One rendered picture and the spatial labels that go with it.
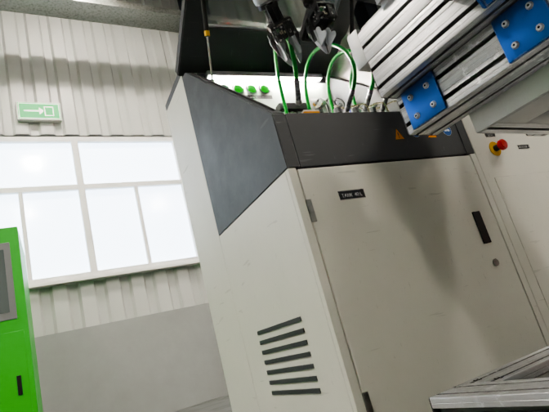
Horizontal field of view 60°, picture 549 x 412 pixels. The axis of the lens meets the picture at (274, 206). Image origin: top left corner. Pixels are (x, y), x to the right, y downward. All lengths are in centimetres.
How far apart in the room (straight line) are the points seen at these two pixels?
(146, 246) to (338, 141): 431
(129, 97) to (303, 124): 508
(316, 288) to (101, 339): 415
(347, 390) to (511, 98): 71
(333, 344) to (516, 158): 98
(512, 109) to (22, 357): 325
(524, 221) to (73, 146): 489
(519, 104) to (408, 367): 65
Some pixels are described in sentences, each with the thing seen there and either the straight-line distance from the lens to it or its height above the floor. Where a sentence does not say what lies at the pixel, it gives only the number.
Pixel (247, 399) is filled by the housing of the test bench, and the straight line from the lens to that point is 175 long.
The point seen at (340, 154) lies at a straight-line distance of 131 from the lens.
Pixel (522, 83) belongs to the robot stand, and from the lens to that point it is 102.
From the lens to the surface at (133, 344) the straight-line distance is 522.
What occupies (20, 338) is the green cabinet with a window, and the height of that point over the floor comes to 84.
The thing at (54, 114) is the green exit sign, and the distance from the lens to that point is 590.
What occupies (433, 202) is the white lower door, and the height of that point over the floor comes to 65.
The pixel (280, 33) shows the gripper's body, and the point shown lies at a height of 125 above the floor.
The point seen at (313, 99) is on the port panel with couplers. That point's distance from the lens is 211.
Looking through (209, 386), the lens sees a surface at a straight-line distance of 543.
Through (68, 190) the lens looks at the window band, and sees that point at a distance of 554.
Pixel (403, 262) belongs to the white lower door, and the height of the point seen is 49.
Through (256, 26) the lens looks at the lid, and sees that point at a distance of 201.
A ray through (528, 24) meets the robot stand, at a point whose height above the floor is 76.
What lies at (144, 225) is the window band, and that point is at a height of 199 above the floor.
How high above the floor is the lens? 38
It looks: 16 degrees up
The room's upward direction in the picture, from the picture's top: 15 degrees counter-clockwise
